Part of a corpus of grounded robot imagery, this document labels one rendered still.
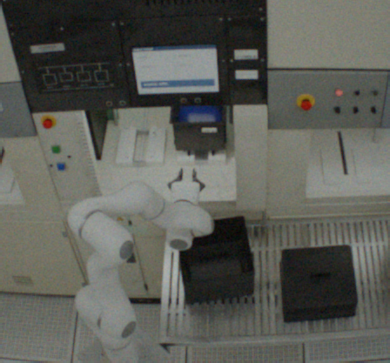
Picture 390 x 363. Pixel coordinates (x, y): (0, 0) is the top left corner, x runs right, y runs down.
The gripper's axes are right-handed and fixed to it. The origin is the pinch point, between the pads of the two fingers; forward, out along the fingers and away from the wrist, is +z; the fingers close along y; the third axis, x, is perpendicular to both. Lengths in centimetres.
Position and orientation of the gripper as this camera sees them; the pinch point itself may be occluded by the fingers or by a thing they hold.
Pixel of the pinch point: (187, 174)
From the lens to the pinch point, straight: 243.4
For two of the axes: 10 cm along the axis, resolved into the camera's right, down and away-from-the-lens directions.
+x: -0.7, -6.7, -7.4
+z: 0.9, -7.4, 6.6
